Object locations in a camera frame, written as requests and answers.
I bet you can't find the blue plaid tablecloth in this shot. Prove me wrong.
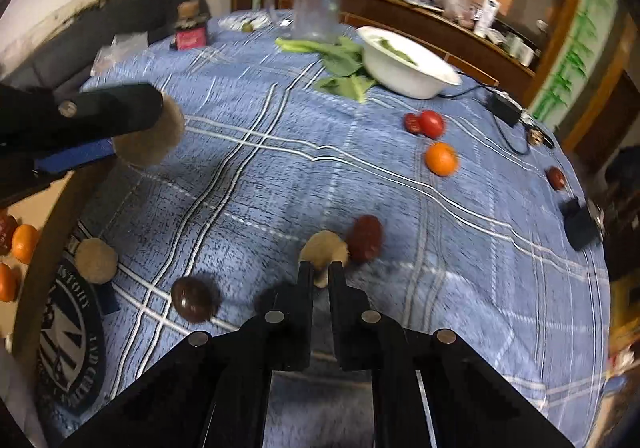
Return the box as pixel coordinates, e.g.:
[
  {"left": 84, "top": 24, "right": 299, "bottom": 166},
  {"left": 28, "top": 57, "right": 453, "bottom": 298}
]
[{"left": 37, "top": 8, "right": 613, "bottom": 448}]

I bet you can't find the white container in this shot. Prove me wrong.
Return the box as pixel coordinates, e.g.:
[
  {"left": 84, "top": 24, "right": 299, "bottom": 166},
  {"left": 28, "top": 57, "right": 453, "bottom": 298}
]
[{"left": 502, "top": 31, "right": 536, "bottom": 66}]

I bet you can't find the wooden counter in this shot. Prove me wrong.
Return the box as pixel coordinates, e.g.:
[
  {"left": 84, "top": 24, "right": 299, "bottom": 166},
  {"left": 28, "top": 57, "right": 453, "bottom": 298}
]
[{"left": 232, "top": 0, "right": 591, "bottom": 104}]

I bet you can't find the black cable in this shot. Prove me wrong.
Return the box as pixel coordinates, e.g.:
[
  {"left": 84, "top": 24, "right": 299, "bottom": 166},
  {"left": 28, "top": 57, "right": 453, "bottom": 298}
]
[{"left": 440, "top": 82, "right": 493, "bottom": 100}]

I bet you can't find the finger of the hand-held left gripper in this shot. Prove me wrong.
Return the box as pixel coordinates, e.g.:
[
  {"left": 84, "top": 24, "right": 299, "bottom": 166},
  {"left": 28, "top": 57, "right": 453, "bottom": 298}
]
[
  {"left": 0, "top": 138, "right": 118, "bottom": 210},
  {"left": 0, "top": 82, "right": 165, "bottom": 160}
]

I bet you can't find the black power adapter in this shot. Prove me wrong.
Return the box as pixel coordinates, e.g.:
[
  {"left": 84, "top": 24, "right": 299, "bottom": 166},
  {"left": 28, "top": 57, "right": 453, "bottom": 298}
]
[{"left": 487, "top": 91, "right": 523, "bottom": 127}]

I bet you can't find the brown cardboard box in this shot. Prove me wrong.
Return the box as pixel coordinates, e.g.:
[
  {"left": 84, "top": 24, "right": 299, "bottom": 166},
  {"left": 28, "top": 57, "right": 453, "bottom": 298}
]
[{"left": 0, "top": 155, "right": 118, "bottom": 374}]

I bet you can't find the bamboo wall poster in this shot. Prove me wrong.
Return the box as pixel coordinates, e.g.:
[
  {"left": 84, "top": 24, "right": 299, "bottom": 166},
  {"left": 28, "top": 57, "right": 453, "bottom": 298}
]
[{"left": 530, "top": 0, "right": 621, "bottom": 129}]

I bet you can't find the dark sofa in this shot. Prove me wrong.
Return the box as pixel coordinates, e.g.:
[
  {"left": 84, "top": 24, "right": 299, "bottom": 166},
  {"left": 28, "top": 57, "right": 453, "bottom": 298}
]
[{"left": 0, "top": 0, "right": 211, "bottom": 94}]

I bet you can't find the shiny dark red jujube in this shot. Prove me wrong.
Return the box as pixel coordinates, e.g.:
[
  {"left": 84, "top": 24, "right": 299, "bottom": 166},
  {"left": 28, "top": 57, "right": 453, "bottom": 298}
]
[{"left": 346, "top": 215, "right": 385, "bottom": 263}]

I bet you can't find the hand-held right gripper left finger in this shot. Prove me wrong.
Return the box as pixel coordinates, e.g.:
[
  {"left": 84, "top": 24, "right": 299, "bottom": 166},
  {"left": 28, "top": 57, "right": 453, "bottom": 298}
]
[{"left": 60, "top": 261, "right": 316, "bottom": 448}]

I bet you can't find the wrinkled bright red jujube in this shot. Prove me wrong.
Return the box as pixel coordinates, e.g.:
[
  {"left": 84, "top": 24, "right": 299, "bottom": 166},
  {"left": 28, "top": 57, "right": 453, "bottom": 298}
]
[{"left": 0, "top": 213, "right": 18, "bottom": 256}]

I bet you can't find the clear plastic bag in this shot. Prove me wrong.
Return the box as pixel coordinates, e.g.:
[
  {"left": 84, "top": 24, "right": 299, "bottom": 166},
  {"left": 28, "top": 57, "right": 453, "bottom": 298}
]
[{"left": 92, "top": 31, "right": 151, "bottom": 76}]

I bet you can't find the green leafy vegetable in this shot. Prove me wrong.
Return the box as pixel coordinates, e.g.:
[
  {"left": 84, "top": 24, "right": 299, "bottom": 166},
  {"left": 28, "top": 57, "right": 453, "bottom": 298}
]
[{"left": 275, "top": 36, "right": 378, "bottom": 103}]

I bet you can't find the black small box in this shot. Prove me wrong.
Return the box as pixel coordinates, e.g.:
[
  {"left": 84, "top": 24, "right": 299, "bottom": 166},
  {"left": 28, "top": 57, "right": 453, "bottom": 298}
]
[{"left": 560, "top": 197, "right": 604, "bottom": 251}]

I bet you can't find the large orange mandarin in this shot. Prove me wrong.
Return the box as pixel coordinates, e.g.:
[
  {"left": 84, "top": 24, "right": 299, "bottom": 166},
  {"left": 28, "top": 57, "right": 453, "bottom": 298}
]
[{"left": 0, "top": 262, "right": 20, "bottom": 303}]

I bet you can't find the white bowl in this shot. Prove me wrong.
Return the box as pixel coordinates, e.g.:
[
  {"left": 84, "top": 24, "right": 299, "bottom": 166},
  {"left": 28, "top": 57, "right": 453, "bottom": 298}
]
[{"left": 357, "top": 26, "right": 463, "bottom": 100}]

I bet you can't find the wooden door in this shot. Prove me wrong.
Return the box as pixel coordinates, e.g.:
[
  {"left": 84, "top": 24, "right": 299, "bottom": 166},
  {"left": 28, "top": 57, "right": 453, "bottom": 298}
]
[{"left": 570, "top": 73, "right": 640, "bottom": 169}]

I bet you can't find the dark purple passion fruit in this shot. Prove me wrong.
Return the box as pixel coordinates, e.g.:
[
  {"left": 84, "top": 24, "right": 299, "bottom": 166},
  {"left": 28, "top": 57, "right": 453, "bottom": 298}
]
[{"left": 170, "top": 275, "right": 219, "bottom": 322}]

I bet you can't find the pink small box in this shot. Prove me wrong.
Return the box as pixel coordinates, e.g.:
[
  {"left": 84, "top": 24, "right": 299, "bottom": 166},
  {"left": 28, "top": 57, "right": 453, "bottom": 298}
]
[{"left": 175, "top": 3, "right": 211, "bottom": 52}]

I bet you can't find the small red tomato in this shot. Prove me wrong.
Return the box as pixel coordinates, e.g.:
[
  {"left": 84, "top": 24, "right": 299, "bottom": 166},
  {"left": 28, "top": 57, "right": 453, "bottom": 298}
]
[{"left": 419, "top": 110, "right": 446, "bottom": 139}]

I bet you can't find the white bottle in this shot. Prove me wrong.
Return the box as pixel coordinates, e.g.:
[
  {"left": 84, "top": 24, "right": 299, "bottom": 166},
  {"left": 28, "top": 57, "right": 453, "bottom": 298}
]
[{"left": 474, "top": 0, "right": 501, "bottom": 38}]

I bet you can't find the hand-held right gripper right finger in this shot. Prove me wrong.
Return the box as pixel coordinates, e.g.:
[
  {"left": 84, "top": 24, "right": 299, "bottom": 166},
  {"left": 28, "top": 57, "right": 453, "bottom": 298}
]
[{"left": 329, "top": 262, "right": 576, "bottom": 448}]

